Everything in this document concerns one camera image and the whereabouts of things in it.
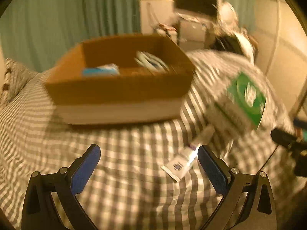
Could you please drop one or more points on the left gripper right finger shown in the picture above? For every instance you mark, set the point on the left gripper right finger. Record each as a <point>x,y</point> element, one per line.
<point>258,210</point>

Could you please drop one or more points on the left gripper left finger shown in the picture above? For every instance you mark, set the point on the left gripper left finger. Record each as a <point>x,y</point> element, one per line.
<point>39,210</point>

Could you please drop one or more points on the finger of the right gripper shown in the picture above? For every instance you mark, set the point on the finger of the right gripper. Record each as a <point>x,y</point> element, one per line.
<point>283,138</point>

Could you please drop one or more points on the green white medicine box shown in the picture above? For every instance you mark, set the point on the green white medicine box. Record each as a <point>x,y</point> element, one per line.
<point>239,108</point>

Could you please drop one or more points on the white ointment tube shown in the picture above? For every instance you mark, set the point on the white ointment tube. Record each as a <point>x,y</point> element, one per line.
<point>178,167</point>

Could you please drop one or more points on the white plastic clothes hangers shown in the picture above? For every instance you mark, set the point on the white plastic clothes hangers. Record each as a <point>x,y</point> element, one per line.
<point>151,62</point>

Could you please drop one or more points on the blue white tissue pack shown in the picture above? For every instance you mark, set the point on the blue white tissue pack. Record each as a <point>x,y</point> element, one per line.
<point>103,70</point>

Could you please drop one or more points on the grey checkered bed sheet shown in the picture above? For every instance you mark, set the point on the grey checkered bed sheet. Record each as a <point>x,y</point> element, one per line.
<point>128,189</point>

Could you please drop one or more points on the white puffy coat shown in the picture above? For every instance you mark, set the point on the white puffy coat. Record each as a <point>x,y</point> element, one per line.
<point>246,46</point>

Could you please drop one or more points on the white louvered wardrobe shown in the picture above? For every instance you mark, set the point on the white louvered wardrobe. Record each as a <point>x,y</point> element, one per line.
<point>282,49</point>

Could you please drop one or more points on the chair with black jacket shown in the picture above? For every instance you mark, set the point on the chair with black jacket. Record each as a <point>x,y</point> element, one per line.
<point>227,43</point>

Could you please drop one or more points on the white oval mirror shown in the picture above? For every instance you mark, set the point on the white oval mirror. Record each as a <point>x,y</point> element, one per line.
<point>227,16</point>

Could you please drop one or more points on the silver mini fridge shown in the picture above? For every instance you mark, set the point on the silver mini fridge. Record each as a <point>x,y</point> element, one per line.
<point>191,35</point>

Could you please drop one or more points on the striped pillow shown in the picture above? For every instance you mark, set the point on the striped pillow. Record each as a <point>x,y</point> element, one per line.
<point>16,77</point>

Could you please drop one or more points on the brown cardboard box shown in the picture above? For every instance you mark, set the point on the brown cardboard box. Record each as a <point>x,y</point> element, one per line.
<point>137,95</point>

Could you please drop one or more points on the white suitcase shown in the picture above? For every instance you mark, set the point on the white suitcase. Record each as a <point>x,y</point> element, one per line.
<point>166,30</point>

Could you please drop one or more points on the black wall television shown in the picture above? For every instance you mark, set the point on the black wall television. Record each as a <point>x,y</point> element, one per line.
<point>206,7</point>

